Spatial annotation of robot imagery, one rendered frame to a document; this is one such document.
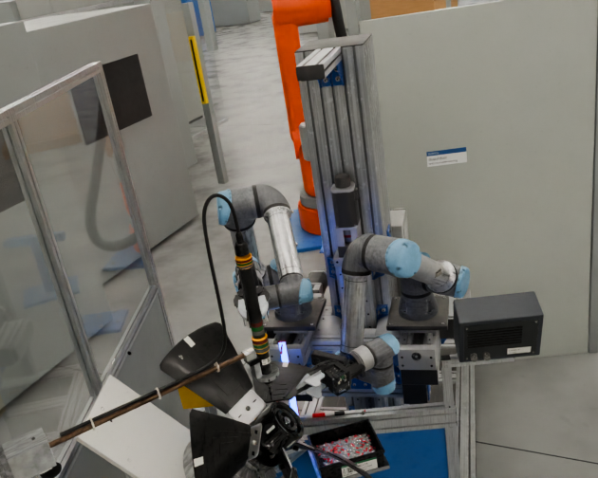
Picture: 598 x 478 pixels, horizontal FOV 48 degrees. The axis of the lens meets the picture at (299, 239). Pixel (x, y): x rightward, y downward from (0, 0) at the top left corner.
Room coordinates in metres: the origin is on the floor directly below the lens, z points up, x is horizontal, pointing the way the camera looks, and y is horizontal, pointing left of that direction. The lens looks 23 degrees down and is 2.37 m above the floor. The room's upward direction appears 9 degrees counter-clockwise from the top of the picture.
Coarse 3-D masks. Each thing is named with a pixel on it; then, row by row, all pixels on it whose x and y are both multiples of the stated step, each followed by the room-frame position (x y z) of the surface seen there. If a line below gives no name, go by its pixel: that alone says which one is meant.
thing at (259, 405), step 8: (248, 392) 1.52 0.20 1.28; (240, 400) 1.50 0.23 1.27; (248, 400) 1.50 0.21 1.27; (256, 400) 1.51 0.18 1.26; (232, 408) 1.49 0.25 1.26; (240, 408) 1.49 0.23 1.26; (256, 408) 1.49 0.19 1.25; (264, 408) 1.49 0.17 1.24; (232, 416) 1.47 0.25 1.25; (240, 416) 1.47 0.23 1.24; (248, 416) 1.47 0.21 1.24
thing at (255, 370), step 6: (246, 354) 1.52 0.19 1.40; (252, 354) 1.52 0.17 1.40; (246, 360) 1.52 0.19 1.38; (252, 360) 1.52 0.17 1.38; (258, 360) 1.52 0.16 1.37; (252, 366) 1.53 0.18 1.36; (258, 366) 1.53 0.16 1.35; (276, 366) 1.57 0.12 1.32; (252, 372) 1.54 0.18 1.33; (258, 372) 1.53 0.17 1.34; (276, 372) 1.54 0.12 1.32; (258, 378) 1.53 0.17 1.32; (264, 378) 1.52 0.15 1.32; (270, 378) 1.52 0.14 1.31
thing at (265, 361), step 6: (240, 234) 1.55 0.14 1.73; (240, 240) 1.55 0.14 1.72; (234, 246) 1.55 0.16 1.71; (240, 246) 1.54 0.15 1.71; (246, 246) 1.54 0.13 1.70; (240, 252) 1.54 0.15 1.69; (246, 252) 1.54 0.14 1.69; (258, 354) 1.54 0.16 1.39; (264, 354) 1.54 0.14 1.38; (264, 360) 1.54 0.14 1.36; (270, 360) 1.55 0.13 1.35; (264, 366) 1.54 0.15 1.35; (270, 366) 1.55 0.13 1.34; (264, 372) 1.54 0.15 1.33; (270, 372) 1.54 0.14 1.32
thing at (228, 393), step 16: (192, 336) 1.62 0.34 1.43; (208, 336) 1.63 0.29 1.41; (176, 352) 1.57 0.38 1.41; (192, 352) 1.58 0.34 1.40; (208, 352) 1.59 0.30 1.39; (224, 352) 1.60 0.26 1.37; (160, 368) 1.52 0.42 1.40; (176, 368) 1.54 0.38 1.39; (192, 368) 1.55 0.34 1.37; (208, 368) 1.55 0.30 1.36; (224, 368) 1.56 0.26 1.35; (240, 368) 1.57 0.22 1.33; (192, 384) 1.51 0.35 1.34; (208, 384) 1.52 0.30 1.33; (224, 384) 1.52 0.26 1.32; (240, 384) 1.53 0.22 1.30; (208, 400) 1.49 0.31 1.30; (224, 400) 1.49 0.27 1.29
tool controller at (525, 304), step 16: (464, 304) 1.85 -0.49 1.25; (480, 304) 1.84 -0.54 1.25; (496, 304) 1.82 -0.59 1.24; (512, 304) 1.81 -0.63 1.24; (528, 304) 1.80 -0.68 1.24; (464, 320) 1.79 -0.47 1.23; (480, 320) 1.78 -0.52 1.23; (496, 320) 1.77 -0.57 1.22; (512, 320) 1.76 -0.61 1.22; (528, 320) 1.76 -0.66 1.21; (464, 336) 1.79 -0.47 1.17; (480, 336) 1.78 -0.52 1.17; (496, 336) 1.78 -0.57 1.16; (512, 336) 1.78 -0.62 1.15; (528, 336) 1.77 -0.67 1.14; (464, 352) 1.81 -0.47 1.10; (480, 352) 1.80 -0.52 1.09; (496, 352) 1.80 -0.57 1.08; (512, 352) 1.80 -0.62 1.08; (528, 352) 1.79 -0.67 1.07
